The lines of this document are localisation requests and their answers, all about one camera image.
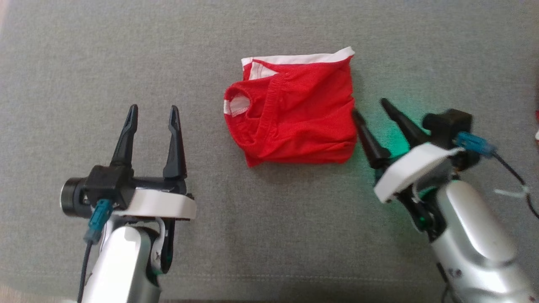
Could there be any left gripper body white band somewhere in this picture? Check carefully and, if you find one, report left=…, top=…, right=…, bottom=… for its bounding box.
left=113, top=177, right=197, bottom=275

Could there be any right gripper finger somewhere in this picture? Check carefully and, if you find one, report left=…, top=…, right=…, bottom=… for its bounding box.
left=352, top=109, right=392, bottom=169
left=380, top=98, right=430, bottom=148

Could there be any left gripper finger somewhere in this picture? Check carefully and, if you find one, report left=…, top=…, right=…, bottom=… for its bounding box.
left=163, top=105, right=188, bottom=179
left=110, top=104, right=139, bottom=167

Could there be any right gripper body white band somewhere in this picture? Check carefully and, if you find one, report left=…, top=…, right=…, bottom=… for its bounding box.
left=373, top=142, right=464, bottom=243

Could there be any red mesh jersey white trim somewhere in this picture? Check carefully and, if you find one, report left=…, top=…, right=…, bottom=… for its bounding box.
left=223, top=46, right=358, bottom=168

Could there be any grey sofa seat cushion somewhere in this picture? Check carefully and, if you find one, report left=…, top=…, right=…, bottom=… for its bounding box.
left=0, top=0, right=539, bottom=302

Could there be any left cable teal connector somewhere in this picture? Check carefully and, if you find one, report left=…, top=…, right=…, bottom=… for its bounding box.
left=77, top=199, right=114, bottom=303

